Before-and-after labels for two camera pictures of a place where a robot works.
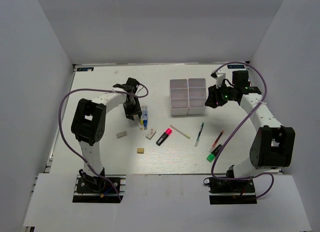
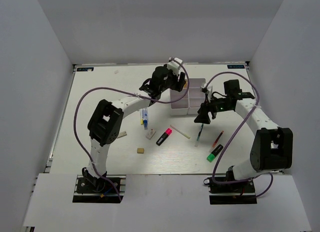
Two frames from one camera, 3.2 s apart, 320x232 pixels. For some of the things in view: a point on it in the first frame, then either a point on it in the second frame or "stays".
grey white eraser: [121, 134] stays
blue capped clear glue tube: [145, 116] stays
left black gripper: [137, 110] to [177, 86]
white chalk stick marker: [180, 131] stays
